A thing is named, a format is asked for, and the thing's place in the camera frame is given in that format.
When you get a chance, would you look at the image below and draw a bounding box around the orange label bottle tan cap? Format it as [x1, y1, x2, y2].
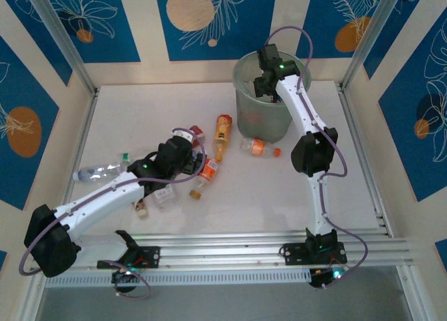
[189, 158, 220, 200]

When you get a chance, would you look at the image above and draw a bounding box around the red and gold snack packet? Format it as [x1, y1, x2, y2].
[188, 125, 206, 148]

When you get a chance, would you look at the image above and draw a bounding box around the orange juice bottle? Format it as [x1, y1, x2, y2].
[212, 114, 234, 163]

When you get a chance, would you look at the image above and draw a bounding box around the square clear bottle white label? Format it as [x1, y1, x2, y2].
[150, 183, 177, 210]

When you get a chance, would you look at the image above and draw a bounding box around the brown label bottle beige cap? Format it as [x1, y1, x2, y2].
[131, 198, 149, 220]

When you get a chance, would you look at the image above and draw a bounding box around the clear water bottle green label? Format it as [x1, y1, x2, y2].
[72, 152, 131, 184]

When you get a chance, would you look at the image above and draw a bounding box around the controller board green light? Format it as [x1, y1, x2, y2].
[308, 266, 349, 290]
[110, 264, 142, 284]

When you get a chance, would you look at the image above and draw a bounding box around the purple camera cable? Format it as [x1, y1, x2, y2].
[19, 126, 207, 300]
[265, 26, 370, 288]

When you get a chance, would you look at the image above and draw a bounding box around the wide aluminium base rail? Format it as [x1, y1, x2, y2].
[33, 232, 415, 268]

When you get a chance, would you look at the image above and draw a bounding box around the aluminium frame post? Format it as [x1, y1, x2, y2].
[396, 264, 429, 321]
[26, 0, 98, 96]
[344, 0, 408, 89]
[13, 277, 48, 321]

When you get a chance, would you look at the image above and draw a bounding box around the slotted grey cable duct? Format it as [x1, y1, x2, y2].
[45, 267, 312, 288]

